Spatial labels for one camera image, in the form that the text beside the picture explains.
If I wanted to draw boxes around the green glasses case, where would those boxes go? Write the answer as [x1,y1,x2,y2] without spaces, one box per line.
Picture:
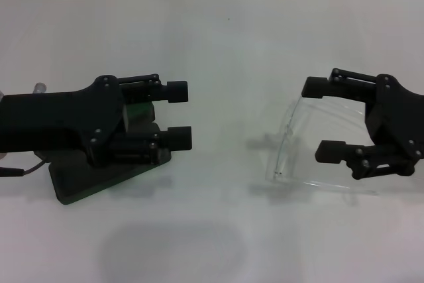
[48,101,172,206]

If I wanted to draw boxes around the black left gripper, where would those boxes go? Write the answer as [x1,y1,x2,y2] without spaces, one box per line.
[0,75,126,167]

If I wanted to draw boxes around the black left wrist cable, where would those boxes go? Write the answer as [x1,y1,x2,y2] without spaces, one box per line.
[0,159,50,178]

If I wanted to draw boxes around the clear plastic glasses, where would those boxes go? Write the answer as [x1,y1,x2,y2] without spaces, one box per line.
[264,96,382,197]

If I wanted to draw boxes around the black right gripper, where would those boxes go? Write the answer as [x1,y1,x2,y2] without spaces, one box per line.
[300,68,424,180]

